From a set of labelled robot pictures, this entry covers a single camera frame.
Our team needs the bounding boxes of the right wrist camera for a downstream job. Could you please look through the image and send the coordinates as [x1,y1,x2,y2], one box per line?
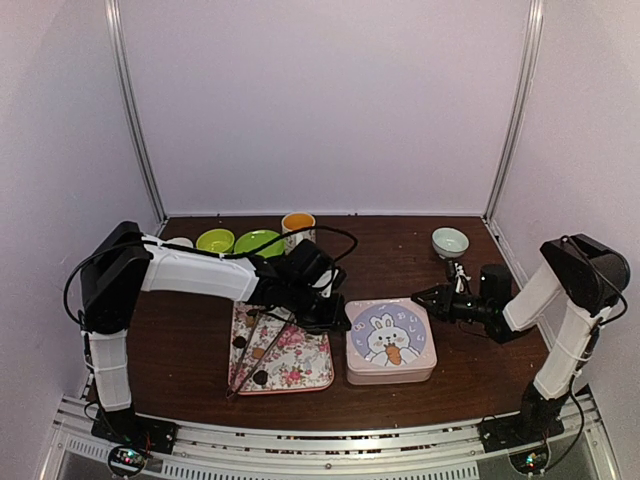
[446,259,471,294]

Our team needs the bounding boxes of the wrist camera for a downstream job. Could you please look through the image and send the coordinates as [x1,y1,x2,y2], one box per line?
[446,259,471,294]
[313,267,347,298]

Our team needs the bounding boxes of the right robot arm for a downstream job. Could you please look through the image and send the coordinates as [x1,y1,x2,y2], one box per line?
[411,234,631,442]

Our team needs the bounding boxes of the floral pink tray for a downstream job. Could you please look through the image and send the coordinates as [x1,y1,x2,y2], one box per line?
[230,302,335,395]

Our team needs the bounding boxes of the metal serving tongs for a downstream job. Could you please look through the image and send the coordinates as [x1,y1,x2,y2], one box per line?
[225,307,295,401]

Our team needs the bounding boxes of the green bowl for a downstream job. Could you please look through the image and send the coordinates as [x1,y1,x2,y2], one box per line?
[196,228,236,254]

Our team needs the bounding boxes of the aluminium frame post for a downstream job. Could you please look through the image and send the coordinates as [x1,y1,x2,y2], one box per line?
[483,0,545,224]
[104,0,168,224]

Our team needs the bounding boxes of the pink rabbit tin lid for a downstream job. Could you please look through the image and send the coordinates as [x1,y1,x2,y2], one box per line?
[345,298,437,366]

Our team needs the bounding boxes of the green plate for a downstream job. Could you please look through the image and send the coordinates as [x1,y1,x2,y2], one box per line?
[233,229,285,258]

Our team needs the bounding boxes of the floral white mug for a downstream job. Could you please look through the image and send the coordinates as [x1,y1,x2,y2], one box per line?
[281,212,316,254]

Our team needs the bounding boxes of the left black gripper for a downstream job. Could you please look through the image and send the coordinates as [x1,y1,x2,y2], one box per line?
[285,282,352,333]

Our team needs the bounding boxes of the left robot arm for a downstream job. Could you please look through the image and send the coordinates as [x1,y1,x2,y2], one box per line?
[79,221,351,444]

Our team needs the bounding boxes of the pink divided tin box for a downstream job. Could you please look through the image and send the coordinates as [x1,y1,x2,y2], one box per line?
[346,357,437,386]

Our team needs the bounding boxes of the pale blue tea bowl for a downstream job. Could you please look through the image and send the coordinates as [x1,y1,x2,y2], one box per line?
[431,227,470,260]

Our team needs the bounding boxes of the front aluminium rail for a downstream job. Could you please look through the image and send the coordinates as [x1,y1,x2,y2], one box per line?
[49,394,606,480]

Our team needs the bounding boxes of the left aluminium frame post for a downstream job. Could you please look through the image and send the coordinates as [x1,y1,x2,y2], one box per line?
[104,0,168,224]

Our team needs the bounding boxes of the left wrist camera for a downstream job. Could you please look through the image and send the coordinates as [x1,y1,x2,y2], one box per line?
[313,267,347,298]

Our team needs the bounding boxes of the right aluminium frame post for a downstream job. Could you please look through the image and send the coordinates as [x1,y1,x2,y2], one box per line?
[483,0,545,224]

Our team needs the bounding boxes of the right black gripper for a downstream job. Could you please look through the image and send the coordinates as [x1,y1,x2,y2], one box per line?
[411,285,492,325]

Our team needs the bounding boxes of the black white bowl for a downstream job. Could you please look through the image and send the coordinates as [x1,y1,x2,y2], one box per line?
[167,237,194,248]

